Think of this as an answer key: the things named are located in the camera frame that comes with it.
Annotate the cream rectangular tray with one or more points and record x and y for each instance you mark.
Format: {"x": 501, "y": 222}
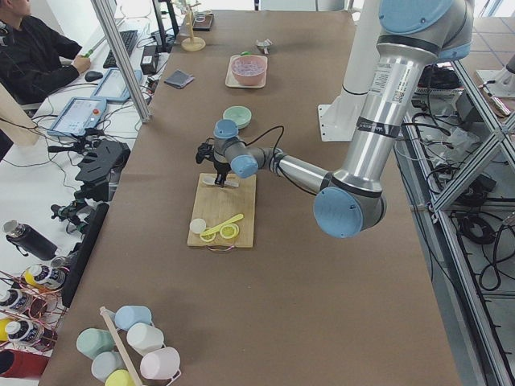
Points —
{"x": 231, "y": 82}

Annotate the black water bottle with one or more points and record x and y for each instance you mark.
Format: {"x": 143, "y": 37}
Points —
{"x": 27, "y": 240}

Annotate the aluminium frame post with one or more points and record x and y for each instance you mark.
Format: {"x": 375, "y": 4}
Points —
{"x": 106, "y": 19}

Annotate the lemon slice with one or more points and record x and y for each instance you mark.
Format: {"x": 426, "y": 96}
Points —
{"x": 229, "y": 231}
{"x": 208, "y": 238}

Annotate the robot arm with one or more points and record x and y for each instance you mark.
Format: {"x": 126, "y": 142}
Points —
{"x": 414, "y": 35}

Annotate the pink plastic cup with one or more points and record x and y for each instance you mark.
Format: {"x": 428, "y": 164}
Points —
{"x": 161, "y": 364}

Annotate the metal ice scoop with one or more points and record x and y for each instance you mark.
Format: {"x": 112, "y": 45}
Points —
{"x": 264, "y": 46}

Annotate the green plastic cup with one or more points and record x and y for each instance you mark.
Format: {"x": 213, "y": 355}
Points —
{"x": 92, "y": 341}

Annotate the white onion half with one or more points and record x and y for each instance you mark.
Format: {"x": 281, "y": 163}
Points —
{"x": 197, "y": 226}

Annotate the grey plastic cup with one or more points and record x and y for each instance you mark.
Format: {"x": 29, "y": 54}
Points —
{"x": 105, "y": 364}

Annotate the pink bowl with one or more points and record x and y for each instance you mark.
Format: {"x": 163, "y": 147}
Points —
{"x": 250, "y": 80}

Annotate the mint green bowl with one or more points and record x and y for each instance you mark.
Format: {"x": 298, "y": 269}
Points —
{"x": 241, "y": 115}

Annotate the pile of clear ice cubes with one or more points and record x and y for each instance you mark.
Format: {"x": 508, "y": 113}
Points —
{"x": 248, "y": 66}

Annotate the yellow plastic cup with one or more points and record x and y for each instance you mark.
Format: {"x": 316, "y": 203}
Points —
{"x": 120, "y": 377}

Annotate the blue plastic cup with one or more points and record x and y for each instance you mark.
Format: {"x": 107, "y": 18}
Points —
{"x": 127, "y": 316}

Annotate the black tray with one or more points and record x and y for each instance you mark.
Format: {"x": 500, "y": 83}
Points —
{"x": 203, "y": 21}

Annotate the yellow plastic spoon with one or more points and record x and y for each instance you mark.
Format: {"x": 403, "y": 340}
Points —
{"x": 217, "y": 228}

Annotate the white ceramic spoon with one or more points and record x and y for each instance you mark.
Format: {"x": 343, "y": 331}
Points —
{"x": 210, "y": 180}

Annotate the seated person in black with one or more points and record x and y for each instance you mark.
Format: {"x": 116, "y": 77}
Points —
{"x": 40, "y": 60}

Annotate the wooden cup stand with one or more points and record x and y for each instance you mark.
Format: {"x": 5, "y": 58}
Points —
{"x": 186, "y": 37}

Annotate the teach pendant tablet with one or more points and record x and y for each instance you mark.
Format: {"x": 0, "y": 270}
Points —
{"x": 112, "y": 87}
{"x": 78, "y": 115}

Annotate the black computer mouse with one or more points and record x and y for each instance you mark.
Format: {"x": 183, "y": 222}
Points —
{"x": 92, "y": 76}

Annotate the grey folded cloth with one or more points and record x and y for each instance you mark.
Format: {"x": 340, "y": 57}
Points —
{"x": 179, "y": 79}

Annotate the wooden cutting board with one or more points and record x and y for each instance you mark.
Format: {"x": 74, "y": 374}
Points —
{"x": 216, "y": 204}

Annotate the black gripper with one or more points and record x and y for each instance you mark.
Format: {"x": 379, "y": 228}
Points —
{"x": 220, "y": 166}

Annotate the white plastic cup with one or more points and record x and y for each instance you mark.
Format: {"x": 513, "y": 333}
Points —
{"x": 144, "y": 338}

